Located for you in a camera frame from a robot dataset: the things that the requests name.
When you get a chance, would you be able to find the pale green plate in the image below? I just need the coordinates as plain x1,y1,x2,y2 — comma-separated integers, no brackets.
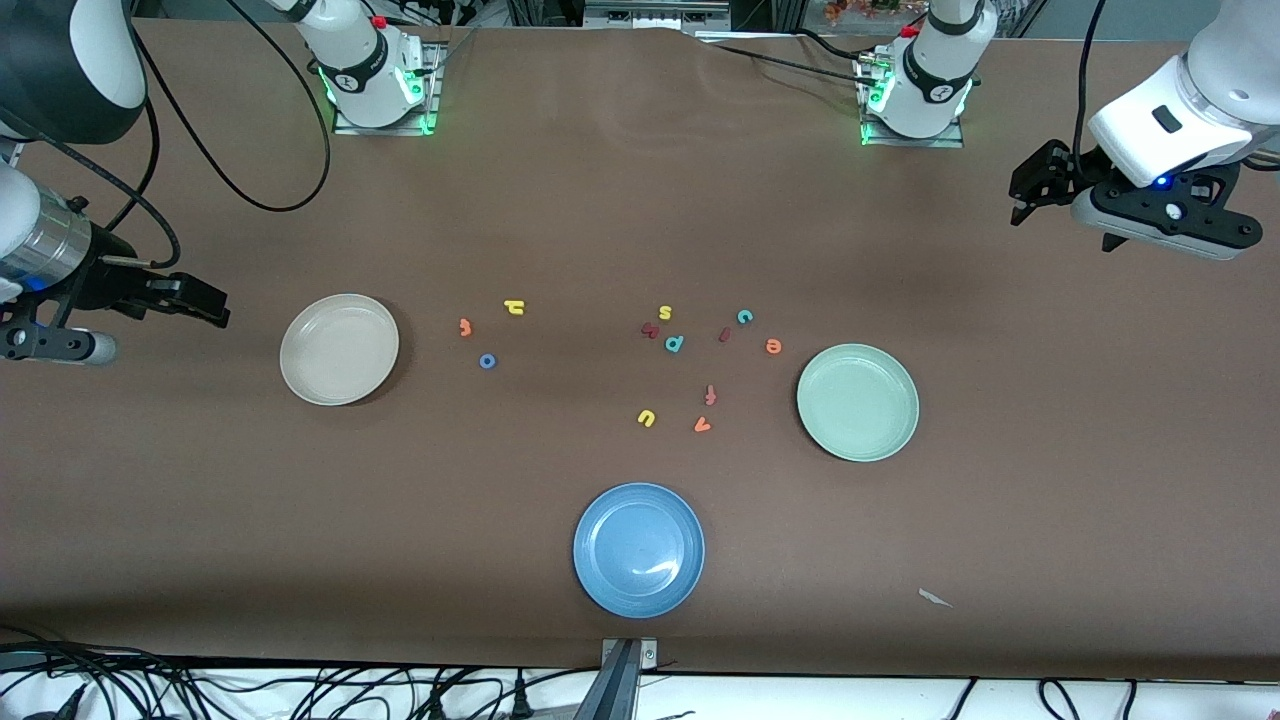
796,343,921,463

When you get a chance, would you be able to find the brown table cover sheet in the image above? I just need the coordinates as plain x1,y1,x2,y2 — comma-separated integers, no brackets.
0,18,1280,683

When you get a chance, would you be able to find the blue plate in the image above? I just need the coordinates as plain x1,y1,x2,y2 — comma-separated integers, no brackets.
572,482,706,619

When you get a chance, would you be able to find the grey power strip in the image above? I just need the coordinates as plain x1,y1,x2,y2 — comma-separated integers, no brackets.
585,0,731,31

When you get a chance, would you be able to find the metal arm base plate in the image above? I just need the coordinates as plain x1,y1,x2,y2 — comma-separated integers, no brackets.
860,55,966,149
333,42,442,137

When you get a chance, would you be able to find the black base supply cable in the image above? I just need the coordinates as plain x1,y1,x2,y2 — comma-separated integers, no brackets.
700,30,886,86

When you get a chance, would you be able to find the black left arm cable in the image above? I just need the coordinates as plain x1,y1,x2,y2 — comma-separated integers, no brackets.
1072,0,1111,161

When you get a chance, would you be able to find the beige brown plate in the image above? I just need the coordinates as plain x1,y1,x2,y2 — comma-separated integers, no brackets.
279,293,401,407

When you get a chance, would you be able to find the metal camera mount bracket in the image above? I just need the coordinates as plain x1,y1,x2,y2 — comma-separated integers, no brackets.
572,637,660,720

